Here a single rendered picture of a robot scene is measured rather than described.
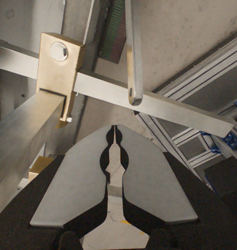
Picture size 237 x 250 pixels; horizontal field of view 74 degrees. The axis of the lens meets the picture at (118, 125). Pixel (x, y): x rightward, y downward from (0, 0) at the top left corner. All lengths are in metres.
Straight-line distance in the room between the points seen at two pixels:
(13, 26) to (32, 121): 0.34
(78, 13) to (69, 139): 0.29
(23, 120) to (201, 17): 1.10
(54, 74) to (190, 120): 0.23
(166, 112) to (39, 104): 0.19
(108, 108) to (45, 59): 0.94
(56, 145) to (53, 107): 0.27
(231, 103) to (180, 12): 0.58
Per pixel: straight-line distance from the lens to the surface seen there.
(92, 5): 0.26
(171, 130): 1.07
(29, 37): 0.48
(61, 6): 0.45
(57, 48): 0.22
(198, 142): 1.20
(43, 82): 0.25
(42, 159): 0.39
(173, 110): 0.28
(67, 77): 0.24
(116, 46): 0.36
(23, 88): 0.52
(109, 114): 1.18
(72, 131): 0.44
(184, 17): 1.13
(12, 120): 0.18
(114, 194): 0.41
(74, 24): 0.36
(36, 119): 0.19
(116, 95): 0.25
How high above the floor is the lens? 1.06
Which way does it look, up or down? 60 degrees down
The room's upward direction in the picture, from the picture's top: 177 degrees clockwise
